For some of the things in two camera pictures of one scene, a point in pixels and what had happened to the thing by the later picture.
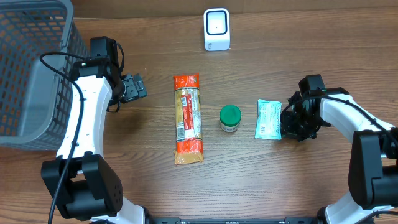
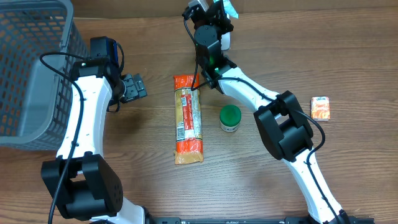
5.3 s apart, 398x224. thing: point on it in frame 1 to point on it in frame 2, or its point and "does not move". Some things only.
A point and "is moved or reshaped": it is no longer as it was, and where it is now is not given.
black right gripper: x=290 y=123 to x=217 y=10
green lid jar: x=230 y=116 does not move
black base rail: x=288 y=220 does not move
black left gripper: x=134 y=88 does not move
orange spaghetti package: x=189 y=135 does not move
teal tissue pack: x=268 y=124 is moved or reshaped
